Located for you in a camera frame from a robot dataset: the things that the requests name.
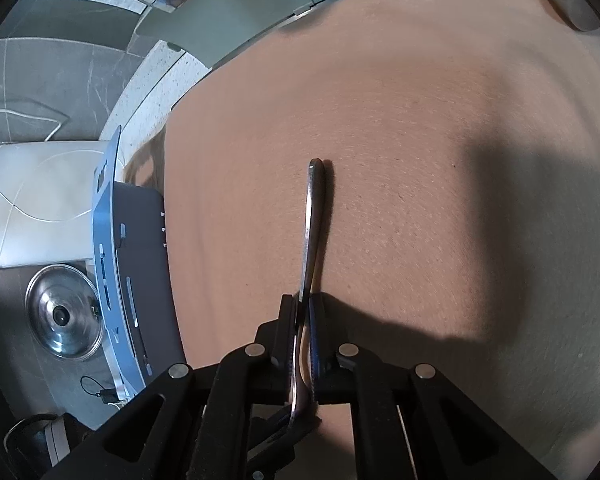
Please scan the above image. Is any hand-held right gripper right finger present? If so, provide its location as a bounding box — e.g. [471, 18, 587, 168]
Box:
[307, 294, 558, 480]

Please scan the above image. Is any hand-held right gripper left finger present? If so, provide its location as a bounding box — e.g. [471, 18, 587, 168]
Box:
[40, 294, 301, 480]

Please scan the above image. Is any metal fork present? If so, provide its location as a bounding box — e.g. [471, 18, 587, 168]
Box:
[287, 158, 326, 433]

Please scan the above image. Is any blue plastic basket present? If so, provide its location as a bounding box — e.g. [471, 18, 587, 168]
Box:
[91, 125, 188, 403]

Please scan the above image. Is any steel pot lid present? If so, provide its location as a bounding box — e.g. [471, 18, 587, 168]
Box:
[25, 262, 105, 361]

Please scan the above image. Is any white cutting board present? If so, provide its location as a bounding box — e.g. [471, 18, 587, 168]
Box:
[0, 140, 126, 268]

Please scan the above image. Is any brown mat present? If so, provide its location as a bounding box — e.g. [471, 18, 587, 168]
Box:
[122, 0, 600, 480]

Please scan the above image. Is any steel sink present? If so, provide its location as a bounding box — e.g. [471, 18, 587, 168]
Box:
[130, 0, 536, 68]

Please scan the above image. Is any thin white cable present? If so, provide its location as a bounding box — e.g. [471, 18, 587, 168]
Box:
[0, 157, 96, 321]

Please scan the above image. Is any thick white cord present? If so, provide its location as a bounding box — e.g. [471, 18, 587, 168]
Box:
[0, 105, 65, 158]

